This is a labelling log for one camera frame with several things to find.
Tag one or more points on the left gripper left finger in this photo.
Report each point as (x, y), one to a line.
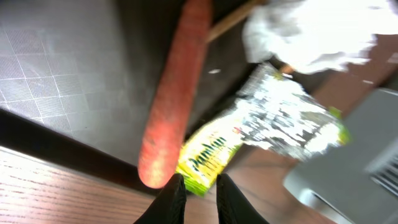
(169, 206)

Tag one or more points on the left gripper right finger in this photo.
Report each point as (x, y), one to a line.
(233, 207)

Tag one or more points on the orange carrot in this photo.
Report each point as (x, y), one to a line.
(172, 104)

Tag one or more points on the grey dishwasher rack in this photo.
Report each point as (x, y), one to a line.
(358, 181)

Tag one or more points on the green foil snack wrapper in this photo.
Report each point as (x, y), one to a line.
(270, 111)

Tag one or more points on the dark brown serving tray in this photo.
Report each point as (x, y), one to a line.
(78, 79)

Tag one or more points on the left wooden chopstick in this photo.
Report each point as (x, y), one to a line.
(232, 19)

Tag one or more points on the crumpled white napkin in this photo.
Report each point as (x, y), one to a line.
(316, 35)

